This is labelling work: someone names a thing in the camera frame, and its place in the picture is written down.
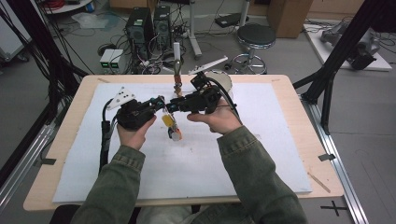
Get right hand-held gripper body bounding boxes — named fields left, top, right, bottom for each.
left=183, top=55, right=229, bottom=115

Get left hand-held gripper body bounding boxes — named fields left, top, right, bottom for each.
left=106, top=87, right=157, bottom=131

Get bunch of coloured key tags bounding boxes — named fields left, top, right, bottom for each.
left=161, top=109, right=184, bottom=143

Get orange-brown key tag with ring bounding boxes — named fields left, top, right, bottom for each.
left=173, top=59, right=185, bottom=98

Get white stand with post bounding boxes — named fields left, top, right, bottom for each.
left=172, top=42, right=234, bottom=105

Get person's left hand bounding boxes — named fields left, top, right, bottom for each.
left=117, top=115, right=158, bottom=151

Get person's right hand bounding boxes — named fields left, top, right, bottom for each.
left=186, top=98, right=243, bottom=135

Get white ceramic bowl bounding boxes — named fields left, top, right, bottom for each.
left=204, top=69, right=233, bottom=94

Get white power supply box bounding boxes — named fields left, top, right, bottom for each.
left=109, top=49, right=126, bottom=74
left=99, top=49, right=116, bottom=71

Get white foam mat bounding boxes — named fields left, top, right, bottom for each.
left=52, top=82, right=313, bottom=204

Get white desk leg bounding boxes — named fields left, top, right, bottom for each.
left=239, top=0, right=250, bottom=27
left=186, top=0, right=204, bottom=60

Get black computer tower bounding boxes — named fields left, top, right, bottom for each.
left=125, top=7, right=153, bottom=60
left=153, top=5, right=173, bottom=50

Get flat black box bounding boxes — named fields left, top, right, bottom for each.
left=214, top=12, right=250, bottom=28

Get black round stool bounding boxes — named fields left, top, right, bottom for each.
left=232, top=23, right=277, bottom=75

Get clear plastic sheet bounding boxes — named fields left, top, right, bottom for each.
left=71, top=12, right=120, bottom=31

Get person's legs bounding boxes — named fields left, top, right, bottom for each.
left=136, top=203, right=256, bottom=224

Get wooden cabinet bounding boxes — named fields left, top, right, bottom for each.
left=266, top=0, right=314, bottom=39

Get wooden table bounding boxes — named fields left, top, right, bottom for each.
left=22, top=74, right=345, bottom=213

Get round white table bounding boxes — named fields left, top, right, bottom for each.
left=40, top=0, right=94, bottom=15

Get white platform board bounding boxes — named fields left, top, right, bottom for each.
left=303, top=22, right=393, bottom=72

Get white cabinet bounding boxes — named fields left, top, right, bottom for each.
left=0, top=8, right=32, bottom=63

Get grey machine on platform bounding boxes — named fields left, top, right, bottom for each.
left=320, top=21, right=381, bottom=71

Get right hand-held gripper cable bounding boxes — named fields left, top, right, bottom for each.
left=205, top=77, right=242, bottom=122

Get tangle of cables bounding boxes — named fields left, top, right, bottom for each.
left=130, top=21, right=190, bottom=75

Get black metal frame with cables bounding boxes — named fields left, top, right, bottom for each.
left=0, top=0, right=90, bottom=188

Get aluminium rail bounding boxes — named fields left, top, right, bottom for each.
left=300, top=92, right=370, bottom=224
left=0, top=124, right=57, bottom=213

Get black metal frame strut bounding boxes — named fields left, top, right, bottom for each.
left=292, top=0, right=396, bottom=132

